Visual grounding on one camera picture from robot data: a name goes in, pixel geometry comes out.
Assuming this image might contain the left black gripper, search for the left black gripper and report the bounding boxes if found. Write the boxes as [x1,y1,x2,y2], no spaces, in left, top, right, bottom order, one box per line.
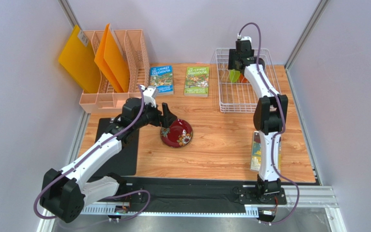
[134,99,177,130]

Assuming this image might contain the red floral plate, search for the red floral plate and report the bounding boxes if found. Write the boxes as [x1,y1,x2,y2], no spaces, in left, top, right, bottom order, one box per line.
[160,119,193,148]

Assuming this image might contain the green plate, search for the green plate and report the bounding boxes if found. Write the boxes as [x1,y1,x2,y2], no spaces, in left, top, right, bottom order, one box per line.
[229,69,241,83]

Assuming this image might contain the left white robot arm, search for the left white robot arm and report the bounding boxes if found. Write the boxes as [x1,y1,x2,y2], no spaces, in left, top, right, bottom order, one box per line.
[33,97,178,223]

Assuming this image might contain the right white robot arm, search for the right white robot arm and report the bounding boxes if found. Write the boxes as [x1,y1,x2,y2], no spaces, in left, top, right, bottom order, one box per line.
[228,38,288,203]

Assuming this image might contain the dark brown plate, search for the dark brown plate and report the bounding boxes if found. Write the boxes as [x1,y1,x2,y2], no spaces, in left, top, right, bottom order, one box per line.
[258,58,265,68]

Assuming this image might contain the orange plate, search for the orange plate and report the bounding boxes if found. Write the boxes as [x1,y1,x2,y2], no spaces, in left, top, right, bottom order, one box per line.
[239,74,248,83]

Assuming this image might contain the blue treehouse book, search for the blue treehouse book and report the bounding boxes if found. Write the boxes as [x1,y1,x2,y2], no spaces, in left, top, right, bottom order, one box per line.
[150,65,174,96]

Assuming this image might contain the green treehouse book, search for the green treehouse book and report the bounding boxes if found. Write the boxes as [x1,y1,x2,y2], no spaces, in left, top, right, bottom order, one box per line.
[184,66,210,97]

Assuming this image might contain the pink plastic file organizer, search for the pink plastic file organizer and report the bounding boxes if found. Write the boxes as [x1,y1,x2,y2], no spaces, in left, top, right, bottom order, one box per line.
[80,29,150,114]

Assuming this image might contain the black clipboard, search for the black clipboard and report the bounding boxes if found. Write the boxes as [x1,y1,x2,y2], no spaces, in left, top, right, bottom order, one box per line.
[91,131,139,180]

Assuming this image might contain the black base mat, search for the black base mat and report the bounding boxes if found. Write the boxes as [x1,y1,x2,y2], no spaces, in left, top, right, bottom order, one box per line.
[117,177,287,213]

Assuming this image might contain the orange folder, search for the orange folder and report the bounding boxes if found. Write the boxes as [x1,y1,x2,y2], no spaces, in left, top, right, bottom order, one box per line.
[94,24,130,93]

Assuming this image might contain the yellow illustrated book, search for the yellow illustrated book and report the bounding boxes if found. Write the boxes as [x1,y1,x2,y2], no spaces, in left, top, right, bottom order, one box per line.
[250,131,282,172]

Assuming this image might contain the yellow folder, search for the yellow folder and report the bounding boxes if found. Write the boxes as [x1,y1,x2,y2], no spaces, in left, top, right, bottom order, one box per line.
[58,25,100,94]

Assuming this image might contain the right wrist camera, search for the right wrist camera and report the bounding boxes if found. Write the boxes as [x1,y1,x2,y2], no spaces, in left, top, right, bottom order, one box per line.
[237,34,252,43]

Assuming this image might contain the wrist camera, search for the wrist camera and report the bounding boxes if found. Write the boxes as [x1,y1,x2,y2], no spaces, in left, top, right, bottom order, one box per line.
[237,34,252,43]
[140,85,158,108]

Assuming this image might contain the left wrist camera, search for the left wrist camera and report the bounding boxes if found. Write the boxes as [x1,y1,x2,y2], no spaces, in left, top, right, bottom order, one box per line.
[140,85,158,108]

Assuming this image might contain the white wire dish rack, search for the white wire dish rack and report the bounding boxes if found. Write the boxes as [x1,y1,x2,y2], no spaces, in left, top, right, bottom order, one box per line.
[212,48,282,113]

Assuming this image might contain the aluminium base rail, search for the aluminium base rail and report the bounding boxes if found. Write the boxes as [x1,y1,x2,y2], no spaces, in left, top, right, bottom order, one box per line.
[44,184,340,230]

